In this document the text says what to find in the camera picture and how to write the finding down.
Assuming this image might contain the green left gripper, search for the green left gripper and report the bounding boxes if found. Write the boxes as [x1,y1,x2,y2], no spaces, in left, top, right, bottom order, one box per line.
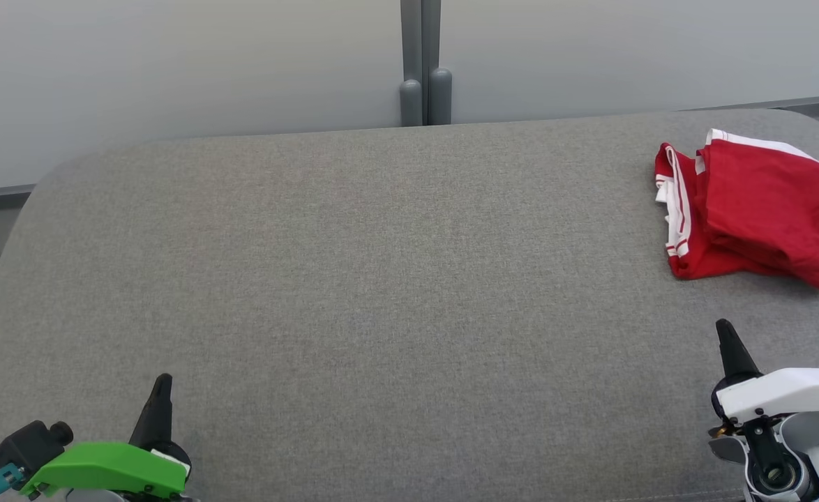
[20,374,192,500]

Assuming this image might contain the grey partition post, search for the grey partition post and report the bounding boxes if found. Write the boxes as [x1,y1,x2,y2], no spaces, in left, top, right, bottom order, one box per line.
[400,0,425,128]
[421,0,453,127]

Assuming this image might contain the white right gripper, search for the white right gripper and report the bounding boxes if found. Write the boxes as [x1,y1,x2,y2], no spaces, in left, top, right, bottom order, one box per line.
[713,319,819,425]

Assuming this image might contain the red shorts with white stripe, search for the red shorts with white stripe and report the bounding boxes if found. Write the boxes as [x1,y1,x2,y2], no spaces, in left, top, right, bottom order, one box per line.
[694,129,819,294]

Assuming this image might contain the grey fabric sofa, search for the grey fabric sofa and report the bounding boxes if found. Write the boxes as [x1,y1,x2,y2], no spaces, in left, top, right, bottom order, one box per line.
[0,108,819,502]

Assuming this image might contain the red Bulls 23 jersey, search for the red Bulls 23 jersey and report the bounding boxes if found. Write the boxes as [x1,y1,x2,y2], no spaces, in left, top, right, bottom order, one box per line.
[655,143,766,282]

